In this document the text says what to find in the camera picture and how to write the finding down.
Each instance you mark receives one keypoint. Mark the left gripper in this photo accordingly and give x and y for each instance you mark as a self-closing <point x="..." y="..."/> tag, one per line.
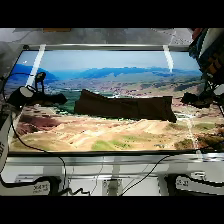
<point x="53" y="99"/>

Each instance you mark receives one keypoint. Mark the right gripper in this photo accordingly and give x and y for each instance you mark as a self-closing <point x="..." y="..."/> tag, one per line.
<point x="190" y="99"/>

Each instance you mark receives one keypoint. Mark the brown garment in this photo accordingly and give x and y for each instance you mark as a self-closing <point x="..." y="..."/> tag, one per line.
<point x="126" y="107"/>

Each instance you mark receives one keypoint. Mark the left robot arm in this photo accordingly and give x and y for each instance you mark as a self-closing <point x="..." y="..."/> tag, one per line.
<point x="20" y="96"/>

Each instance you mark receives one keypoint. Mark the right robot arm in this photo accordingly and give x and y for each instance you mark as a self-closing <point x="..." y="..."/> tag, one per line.
<point x="196" y="184"/>

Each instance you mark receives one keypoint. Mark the heap of clothes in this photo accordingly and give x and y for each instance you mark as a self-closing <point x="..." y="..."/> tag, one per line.
<point x="211" y="53"/>

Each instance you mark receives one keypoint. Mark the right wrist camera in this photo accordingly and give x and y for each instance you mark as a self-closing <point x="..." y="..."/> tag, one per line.
<point x="208" y="85"/>

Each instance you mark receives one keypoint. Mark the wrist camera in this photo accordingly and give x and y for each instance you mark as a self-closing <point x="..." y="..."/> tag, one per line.
<point x="40" y="79"/>
<point x="208" y="85"/>

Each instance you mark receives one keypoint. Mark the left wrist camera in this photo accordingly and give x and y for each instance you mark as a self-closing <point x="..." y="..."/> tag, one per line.
<point x="40" y="79"/>

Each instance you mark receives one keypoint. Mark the silver frame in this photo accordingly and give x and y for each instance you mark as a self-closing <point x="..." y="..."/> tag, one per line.
<point x="116" y="160"/>

